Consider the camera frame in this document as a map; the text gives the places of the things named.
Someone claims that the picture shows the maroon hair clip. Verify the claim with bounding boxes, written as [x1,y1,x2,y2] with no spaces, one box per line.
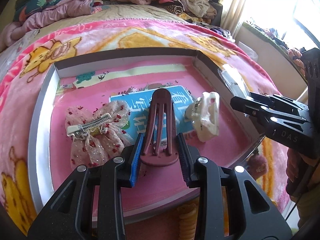
[140,88,178,167]

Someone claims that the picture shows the earrings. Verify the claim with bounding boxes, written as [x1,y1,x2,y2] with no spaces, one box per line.
[219,64,251,99]

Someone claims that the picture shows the pink bow hair clip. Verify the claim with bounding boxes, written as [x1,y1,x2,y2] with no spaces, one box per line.
[65,100,134,168]

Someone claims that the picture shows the white cloud hair clip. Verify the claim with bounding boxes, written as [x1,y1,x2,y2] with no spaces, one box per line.
[184,92,220,142]

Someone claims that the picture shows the pink pompom snap clip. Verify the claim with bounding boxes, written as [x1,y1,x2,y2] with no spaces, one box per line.
[247,154,268,180]

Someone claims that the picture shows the white plastic bag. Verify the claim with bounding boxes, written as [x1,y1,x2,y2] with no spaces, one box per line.
[238,41,258,62]

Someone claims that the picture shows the grey cardboard box tray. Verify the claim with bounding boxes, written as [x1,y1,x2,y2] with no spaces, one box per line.
[28,48,263,211]

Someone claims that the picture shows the beige curtain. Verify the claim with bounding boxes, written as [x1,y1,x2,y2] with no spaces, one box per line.
[221,0,249,37]

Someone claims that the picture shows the pile of mixed clothes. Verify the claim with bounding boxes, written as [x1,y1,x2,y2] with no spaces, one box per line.
[152,0,233,41]

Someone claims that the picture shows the pink cartoon bear blanket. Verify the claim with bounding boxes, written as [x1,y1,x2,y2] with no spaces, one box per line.
[1,19,278,234]

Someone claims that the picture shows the pink quilted jacket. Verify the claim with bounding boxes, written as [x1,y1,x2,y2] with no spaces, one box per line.
[1,0,94,51]

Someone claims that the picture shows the dark floral pillow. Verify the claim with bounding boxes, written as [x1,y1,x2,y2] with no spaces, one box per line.
[12,0,61,23]

